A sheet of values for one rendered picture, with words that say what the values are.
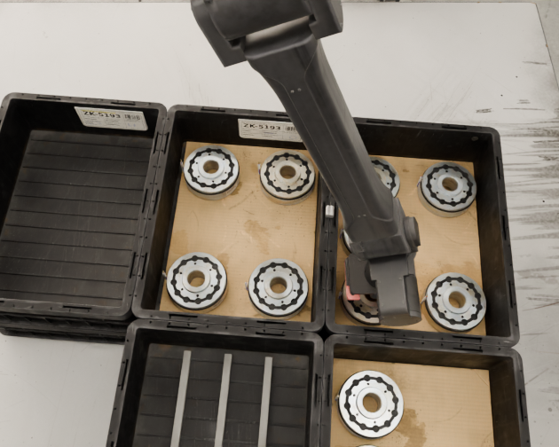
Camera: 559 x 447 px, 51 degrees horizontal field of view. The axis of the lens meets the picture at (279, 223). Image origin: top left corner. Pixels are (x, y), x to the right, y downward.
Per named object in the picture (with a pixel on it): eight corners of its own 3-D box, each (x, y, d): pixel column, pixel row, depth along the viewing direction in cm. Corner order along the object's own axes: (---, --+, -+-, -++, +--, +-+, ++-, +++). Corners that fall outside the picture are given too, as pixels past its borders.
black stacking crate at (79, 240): (29, 129, 117) (6, 93, 106) (177, 139, 116) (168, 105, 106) (-28, 321, 100) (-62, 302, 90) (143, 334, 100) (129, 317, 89)
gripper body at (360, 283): (415, 296, 90) (427, 280, 83) (349, 296, 90) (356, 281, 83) (410, 256, 92) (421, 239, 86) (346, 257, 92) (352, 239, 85)
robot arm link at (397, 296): (412, 210, 73) (346, 223, 76) (423, 298, 69) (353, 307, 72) (428, 243, 83) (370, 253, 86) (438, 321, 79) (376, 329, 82)
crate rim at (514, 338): (332, 122, 107) (334, 114, 105) (494, 134, 107) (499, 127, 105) (323, 336, 91) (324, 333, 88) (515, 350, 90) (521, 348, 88)
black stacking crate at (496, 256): (327, 151, 116) (334, 117, 105) (476, 161, 115) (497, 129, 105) (318, 348, 99) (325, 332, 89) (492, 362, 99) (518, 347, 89)
